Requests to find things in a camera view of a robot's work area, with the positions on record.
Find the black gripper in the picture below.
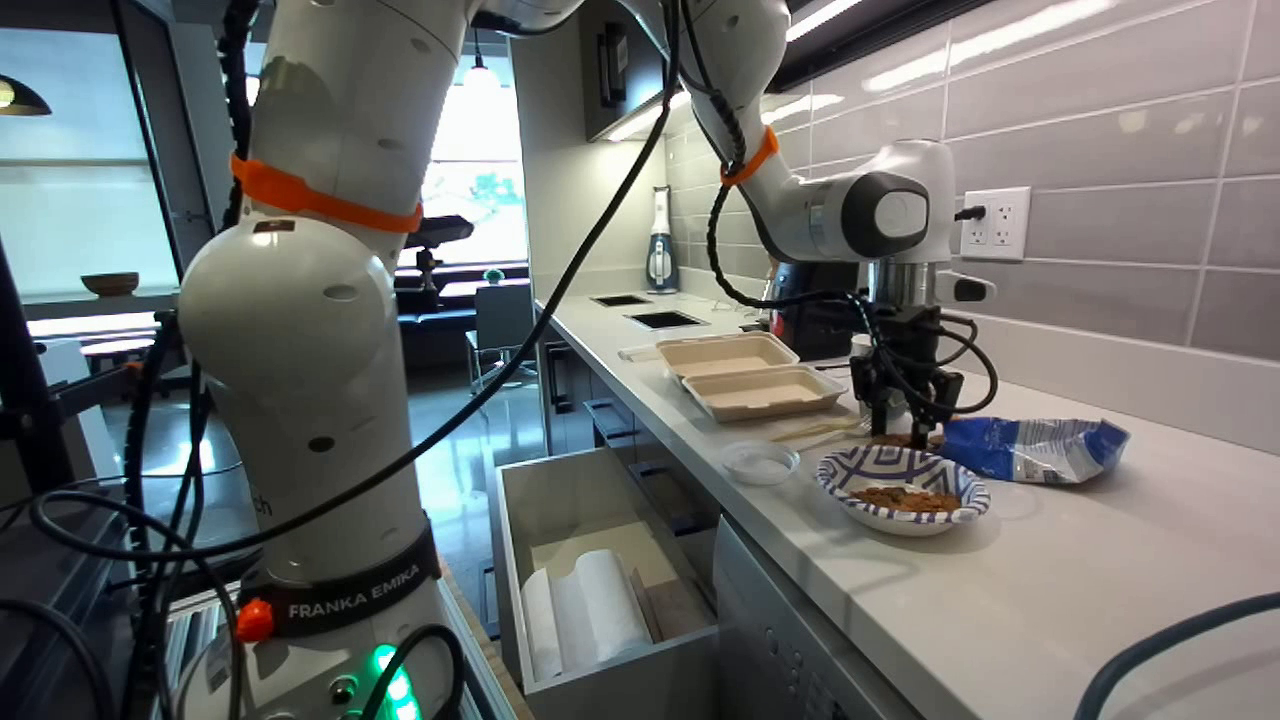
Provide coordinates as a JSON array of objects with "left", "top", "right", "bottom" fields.
[{"left": 849, "top": 304, "right": 966, "bottom": 450}]

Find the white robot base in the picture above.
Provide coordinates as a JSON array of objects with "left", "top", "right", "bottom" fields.
[{"left": 155, "top": 590, "right": 503, "bottom": 720}]

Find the pile of brown cookie pieces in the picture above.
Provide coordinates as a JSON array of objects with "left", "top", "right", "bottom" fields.
[{"left": 851, "top": 481, "right": 960, "bottom": 519}]

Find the blue patterned paper bowl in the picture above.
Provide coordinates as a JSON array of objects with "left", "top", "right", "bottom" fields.
[{"left": 811, "top": 438, "right": 995, "bottom": 540}]

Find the black coffee grinder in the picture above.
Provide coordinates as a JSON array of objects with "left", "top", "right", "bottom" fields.
[{"left": 768, "top": 254, "right": 873, "bottom": 362}]

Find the blue white snack bag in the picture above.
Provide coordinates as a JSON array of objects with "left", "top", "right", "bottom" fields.
[{"left": 934, "top": 413, "right": 1132, "bottom": 492}]

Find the beige clamshell takeout container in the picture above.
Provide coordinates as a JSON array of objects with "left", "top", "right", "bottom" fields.
[{"left": 653, "top": 326, "right": 849, "bottom": 428}]

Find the grey dishwasher front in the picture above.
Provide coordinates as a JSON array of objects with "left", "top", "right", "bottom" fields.
[{"left": 708, "top": 515, "right": 924, "bottom": 720}]

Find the clear soap bottle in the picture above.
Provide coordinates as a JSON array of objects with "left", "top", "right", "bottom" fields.
[{"left": 644, "top": 178, "right": 684, "bottom": 296}]

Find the white plastic roll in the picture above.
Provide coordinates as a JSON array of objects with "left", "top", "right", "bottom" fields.
[{"left": 520, "top": 548, "right": 657, "bottom": 682}]

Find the open grey drawer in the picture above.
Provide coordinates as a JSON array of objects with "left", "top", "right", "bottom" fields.
[{"left": 491, "top": 444, "right": 725, "bottom": 720}]

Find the dark upper cabinet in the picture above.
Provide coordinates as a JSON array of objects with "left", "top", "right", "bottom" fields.
[{"left": 773, "top": 0, "right": 995, "bottom": 95}]

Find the grey office chair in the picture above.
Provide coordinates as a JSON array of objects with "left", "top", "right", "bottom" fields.
[{"left": 464, "top": 281, "right": 539, "bottom": 396}]

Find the dark round bowl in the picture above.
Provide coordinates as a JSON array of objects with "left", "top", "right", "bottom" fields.
[{"left": 75, "top": 269, "right": 144, "bottom": 299}]

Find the dark pendant lamp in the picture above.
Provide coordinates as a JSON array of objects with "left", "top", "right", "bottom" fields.
[{"left": 0, "top": 72, "right": 54, "bottom": 118}]

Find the white wall power outlet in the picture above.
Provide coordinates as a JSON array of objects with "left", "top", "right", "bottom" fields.
[{"left": 956, "top": 184, "right": 1034, "bottom": 262}]

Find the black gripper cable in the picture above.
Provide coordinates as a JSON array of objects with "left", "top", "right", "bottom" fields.
[{"left": 701, "top": 0, "right": 1003, "bottom": 420}]

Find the small orange strap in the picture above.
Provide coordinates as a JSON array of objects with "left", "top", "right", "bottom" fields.
[{"left": 714, "top": 129, "right": 785, "bottom": 190}]

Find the grey blue cable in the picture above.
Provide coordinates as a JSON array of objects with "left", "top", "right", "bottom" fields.
[{"left": 1070, "top": 590, "right": 1280, "bottom": 720}]

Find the long black robot cable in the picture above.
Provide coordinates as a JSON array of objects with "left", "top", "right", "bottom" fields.
[{"left": 31, "top": 0, "right": 684, "bottom": 562}]

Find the black camera on tripod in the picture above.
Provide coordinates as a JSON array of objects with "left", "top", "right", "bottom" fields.
[{"left": 396, "top": 213, "right": 475, "bottom": 313}]

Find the wide orange strap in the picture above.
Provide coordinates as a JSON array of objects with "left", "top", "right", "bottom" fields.
[{"left": 229, "top": 156, "right": 427, "bottom": 236}]

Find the black corrugated cable conduit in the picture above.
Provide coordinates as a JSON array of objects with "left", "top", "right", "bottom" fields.
[{"left": 116, "top": 0, "right": 273, "bottom": 720}]

